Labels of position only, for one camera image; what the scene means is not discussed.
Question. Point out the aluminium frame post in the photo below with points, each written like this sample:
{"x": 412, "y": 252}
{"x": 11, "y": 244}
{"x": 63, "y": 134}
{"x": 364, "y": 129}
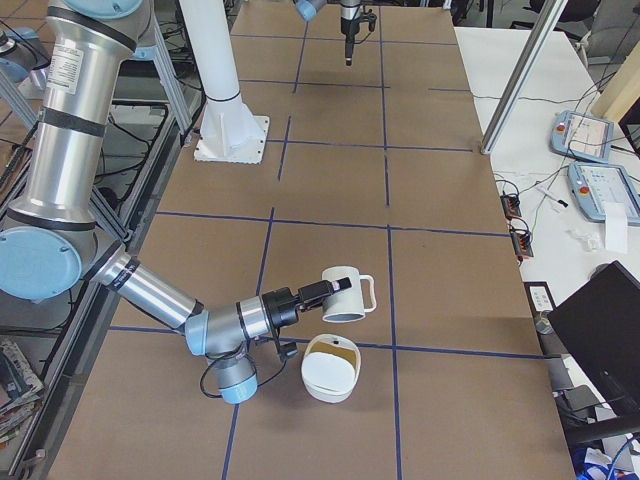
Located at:
{"x": 543, "y": 27}

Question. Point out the white paper slip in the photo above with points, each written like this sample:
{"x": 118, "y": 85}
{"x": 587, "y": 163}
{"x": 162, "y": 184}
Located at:
{"x": 616, "y": 227}

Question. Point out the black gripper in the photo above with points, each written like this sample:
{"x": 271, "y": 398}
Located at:
{"x": 280, "y": 308}
{"x": 348, "y": 26}

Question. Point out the white oval bin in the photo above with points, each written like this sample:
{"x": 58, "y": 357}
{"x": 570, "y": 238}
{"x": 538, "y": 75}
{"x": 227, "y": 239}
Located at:
{"x": 330, "y": 368}

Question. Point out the black monitor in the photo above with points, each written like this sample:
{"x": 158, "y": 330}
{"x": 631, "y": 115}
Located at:
{"x": 599, "y": 326}

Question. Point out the white mug with handle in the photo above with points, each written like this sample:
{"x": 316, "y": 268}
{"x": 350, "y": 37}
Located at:
{"x": 347, "y": 305}

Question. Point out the wooden board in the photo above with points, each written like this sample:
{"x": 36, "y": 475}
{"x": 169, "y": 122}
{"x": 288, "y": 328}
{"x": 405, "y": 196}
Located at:
{"x": 621, "y": 92}

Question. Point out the blue teach pendant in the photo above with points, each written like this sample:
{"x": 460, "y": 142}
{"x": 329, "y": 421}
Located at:
{"x": 582, "y": 137}
{"x": 595, "y": 184}

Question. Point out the white central robot pedestal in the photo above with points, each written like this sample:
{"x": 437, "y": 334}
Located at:
{"x": 229, "y": 132}

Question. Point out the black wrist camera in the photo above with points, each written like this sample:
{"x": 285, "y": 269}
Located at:
{"x": 368, "y": 17}
{"x": 285, "y": 351}

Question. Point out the near blue teach pendant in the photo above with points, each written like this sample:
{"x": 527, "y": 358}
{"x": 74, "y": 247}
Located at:
{"x": 595, "y": 184}

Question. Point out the far blue teach pendant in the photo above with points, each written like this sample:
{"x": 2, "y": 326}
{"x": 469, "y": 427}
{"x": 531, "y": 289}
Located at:
{"x": 582, "y": 137}

